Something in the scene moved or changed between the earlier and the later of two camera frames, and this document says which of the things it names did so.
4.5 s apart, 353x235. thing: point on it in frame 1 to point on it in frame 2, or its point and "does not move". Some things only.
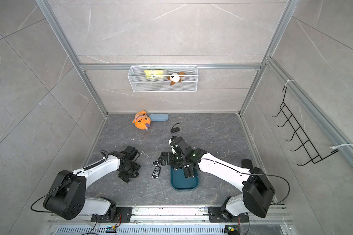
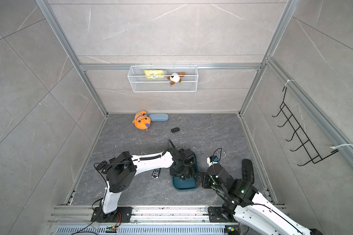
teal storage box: x=180 y=182 does not move
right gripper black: x=163 y=154 to x=205 y=176
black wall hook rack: x=305 y=143 does not move
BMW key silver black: x=156 y=172 does not move
